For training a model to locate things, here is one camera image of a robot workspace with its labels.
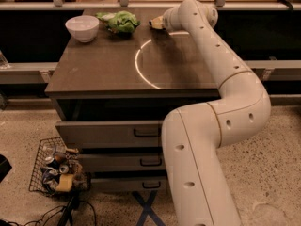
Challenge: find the black wire basket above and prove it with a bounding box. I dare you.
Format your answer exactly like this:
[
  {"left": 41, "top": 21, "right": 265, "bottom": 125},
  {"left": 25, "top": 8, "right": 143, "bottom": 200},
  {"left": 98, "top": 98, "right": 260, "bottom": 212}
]
[{"left": 29, "top": 137, "right": 90, "bottom": 196}]

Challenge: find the yellow sponge in basket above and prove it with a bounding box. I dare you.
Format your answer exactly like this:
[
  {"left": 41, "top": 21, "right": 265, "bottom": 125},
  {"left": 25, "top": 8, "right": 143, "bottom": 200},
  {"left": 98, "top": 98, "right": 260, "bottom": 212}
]
[{"left": 55, "top": 174, "right": 73, "bottom": 192}]

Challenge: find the grey drawer cabinet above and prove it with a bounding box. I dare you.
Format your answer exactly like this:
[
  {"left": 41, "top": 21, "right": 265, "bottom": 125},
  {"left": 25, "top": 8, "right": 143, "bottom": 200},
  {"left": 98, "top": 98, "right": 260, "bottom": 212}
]
[{"left": 46, "top": 8, "right": 219, "bottom": 179}]

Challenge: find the white bowl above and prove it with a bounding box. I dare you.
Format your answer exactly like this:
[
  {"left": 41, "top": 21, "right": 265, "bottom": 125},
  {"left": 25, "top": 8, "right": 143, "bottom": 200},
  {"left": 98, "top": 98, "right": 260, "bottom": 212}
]
[{"left": 65, "top": 15, "right": 99, "bottom": 42}]

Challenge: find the middle grey drawer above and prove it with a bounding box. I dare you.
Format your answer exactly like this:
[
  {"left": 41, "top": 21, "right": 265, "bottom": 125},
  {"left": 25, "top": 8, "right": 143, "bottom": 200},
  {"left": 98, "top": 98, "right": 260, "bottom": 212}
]
[{"left": 78, "top": 153, "right": 166, "bottom": 172}]

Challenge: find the blue tape cross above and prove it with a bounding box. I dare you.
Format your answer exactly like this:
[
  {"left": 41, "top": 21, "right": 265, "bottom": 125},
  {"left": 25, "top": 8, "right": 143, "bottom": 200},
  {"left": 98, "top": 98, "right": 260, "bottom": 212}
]
[{"left": 132, "top": 190, "right": 166, "bottom": 226}]

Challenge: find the green rice chip bag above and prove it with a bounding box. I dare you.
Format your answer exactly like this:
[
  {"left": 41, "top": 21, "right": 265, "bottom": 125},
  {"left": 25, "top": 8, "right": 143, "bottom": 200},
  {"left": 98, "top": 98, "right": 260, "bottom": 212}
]
[{"left": 95, "top": 10, "right": 140, "bottom": 34}]

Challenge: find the soda can in basket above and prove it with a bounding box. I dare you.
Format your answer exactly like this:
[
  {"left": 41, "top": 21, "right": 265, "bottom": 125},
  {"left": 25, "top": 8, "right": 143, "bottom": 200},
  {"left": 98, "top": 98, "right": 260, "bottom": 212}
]
[{"left": 45, "top": 156, "right": 60, "bottom": 170}]

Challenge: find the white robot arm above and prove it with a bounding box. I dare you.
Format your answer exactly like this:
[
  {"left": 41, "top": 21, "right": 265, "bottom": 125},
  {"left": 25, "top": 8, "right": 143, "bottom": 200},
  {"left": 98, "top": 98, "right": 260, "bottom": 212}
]
[{"left": 161, "top": 0, "right": 271, "bottom": 226}]

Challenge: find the grey drawer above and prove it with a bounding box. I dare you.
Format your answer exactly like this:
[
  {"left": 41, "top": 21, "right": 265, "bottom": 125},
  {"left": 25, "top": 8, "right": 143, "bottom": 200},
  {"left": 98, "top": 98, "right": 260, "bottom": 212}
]
[
  {"left": 78, "top": 153, "right": 166, "bottom": 172},
  {"left": 91, "top": 176, "right": 166, "bottom": 192},
  {"left": 55, "top": 121, "right": 162, "bottom": 149}
]

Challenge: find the bottom grey drawer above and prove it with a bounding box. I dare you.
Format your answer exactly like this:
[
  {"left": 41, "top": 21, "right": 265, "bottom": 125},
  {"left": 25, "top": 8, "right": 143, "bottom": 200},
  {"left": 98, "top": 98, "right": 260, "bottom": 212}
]
[{"left": 91, "top": 176, "right": 166, "bottom": 192}]

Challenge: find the top grey drawer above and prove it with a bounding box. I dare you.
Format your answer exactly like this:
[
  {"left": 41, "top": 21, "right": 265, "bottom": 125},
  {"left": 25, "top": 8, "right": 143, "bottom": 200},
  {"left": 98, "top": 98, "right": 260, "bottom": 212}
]
[{"left": 55, "top": 121, "right": 162, "bottom": 149}]

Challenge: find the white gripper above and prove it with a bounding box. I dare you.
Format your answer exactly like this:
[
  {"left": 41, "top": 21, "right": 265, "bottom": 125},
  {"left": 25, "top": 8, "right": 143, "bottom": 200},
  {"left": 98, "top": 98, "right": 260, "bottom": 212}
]
[{"left": 149, "top": 7, "right": 182, "bottom": 31}]

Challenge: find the black cable on floor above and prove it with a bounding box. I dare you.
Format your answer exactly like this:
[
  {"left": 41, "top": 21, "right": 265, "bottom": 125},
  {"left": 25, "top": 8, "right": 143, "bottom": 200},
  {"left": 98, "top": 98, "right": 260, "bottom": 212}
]
[{"left": 0, "top": 199, "right": 98, "bottom": 226}]

